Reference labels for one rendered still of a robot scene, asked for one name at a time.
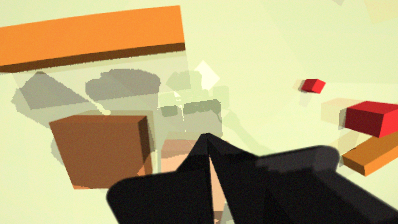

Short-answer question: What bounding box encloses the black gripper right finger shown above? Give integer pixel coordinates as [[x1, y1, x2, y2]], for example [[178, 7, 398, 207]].
[[206, 133, 340, 224]]

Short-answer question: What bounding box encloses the orange flat bar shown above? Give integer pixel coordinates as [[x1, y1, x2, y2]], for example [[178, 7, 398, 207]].
[[0, 6, 186, 73], [342, 131, 398, 177]]

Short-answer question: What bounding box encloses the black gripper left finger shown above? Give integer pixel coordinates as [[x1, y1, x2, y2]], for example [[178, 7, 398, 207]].
[[106, 133, 215, 224]]

